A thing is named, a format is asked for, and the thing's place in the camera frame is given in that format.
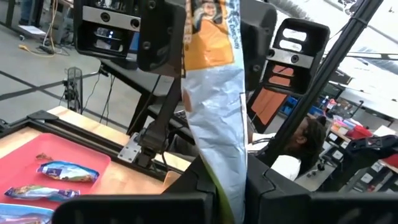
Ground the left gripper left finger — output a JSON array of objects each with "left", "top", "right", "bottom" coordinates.
[{"left": 164, "top": 154, "right": 233, "bottom": 224}]

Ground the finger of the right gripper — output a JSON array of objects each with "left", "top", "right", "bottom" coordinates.
[
  {"left": 239, "top": 0, "right": 278, "bottom": 93},
  {"left": 137, "top": 0, "right": 187, "bottom": 77}
]

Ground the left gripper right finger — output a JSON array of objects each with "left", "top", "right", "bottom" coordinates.
[{"left": 245, "top": 154, "right": 308, "bottom": 224}]

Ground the blue granola bar orange print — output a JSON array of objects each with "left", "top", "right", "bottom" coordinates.
[{"left": 181, "top": 0, "right": 249, "bottom": 224}]

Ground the person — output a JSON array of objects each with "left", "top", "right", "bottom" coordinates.
[{"left": 247, "top": 115, "right": 328, "bottom": 182}]

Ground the black keyboard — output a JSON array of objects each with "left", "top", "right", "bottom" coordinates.
[{"left": 173, "top": 109, "right": 191, "bottom": 126}]

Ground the red container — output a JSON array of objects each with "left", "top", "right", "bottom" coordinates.
[{"left": 345, "top": 124, "right": 374, "bottom": 141}]

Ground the black articulated device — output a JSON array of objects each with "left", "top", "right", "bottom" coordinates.
[{"left": 320, "top": 134, "right": 398, "bottom": 193}]

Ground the translucent red plastic bin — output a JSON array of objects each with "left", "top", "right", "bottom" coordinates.
[{"left": 0, "top": 133, "right": 112, "bottom": 211}]

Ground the black aluminium frame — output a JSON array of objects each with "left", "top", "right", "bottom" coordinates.
[{"left": 0, "top": 0, "right": 385, "bottom": 183}]

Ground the yellow hanging cable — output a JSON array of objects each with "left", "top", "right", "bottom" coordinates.
[{"left": 17, "top": 0, "right": 60, "bottom": 59}]

